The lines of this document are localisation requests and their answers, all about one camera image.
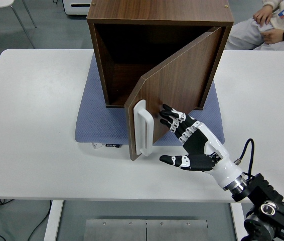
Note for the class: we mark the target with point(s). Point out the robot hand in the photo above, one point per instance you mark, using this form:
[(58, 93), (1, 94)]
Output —
[(219, 155)]

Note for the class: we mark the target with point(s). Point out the brown wooden cabinet door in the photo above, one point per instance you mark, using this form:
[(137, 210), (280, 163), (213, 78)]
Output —
[(182, 75)]

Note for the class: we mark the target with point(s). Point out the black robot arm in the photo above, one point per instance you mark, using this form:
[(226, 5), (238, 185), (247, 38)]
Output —
[(265, 188)]

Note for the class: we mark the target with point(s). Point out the brown wooden cabinet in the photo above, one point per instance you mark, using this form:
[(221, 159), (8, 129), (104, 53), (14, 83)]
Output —
[(157, 10)]

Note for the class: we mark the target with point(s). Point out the white table leg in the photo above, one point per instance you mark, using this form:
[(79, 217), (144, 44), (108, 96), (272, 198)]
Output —
[(237, 223), (53, 221)]

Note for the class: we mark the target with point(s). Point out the grey metal plate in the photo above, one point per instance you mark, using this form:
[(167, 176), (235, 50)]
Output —
[(177, 231), (114, 231)]

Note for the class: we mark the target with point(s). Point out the black mat label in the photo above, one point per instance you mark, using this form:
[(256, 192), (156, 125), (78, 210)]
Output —
[(112, 145)]

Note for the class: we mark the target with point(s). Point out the blue-grey textured mat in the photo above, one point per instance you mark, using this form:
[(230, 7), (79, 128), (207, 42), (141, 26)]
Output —
[(102, 125)]

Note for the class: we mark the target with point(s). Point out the person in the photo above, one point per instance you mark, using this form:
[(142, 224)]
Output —
[(242, 35)]

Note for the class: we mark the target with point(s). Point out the white mat tag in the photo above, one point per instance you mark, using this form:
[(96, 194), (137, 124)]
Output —
[(96, 145)]

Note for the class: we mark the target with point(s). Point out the person's hand with watch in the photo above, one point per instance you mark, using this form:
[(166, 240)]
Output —
[(272, 36)]

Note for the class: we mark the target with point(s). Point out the white appliance box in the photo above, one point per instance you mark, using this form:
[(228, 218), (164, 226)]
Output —
[(78, 8)]

